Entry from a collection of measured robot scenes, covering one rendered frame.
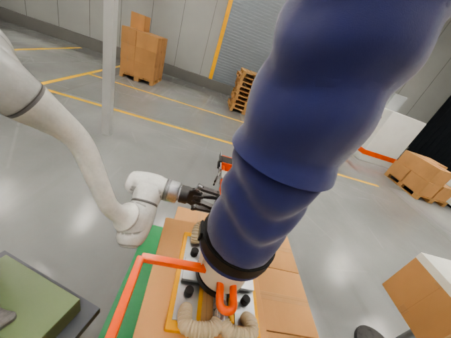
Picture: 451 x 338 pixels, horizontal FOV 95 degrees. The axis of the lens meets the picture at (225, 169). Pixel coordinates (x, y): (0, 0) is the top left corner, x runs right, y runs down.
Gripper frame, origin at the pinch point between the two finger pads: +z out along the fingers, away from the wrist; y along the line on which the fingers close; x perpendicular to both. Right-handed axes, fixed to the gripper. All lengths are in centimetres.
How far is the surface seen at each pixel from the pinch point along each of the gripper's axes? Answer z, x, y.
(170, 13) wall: -253, -892, -88
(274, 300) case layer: 53, -1, 65
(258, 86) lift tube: -11, 30, -52
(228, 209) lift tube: -7.5, 32.9, -25.9
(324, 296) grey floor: 143, -45, 120
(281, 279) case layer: 62, -16, 66
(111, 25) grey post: -162, -242, -32
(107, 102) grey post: -164, -241, 68
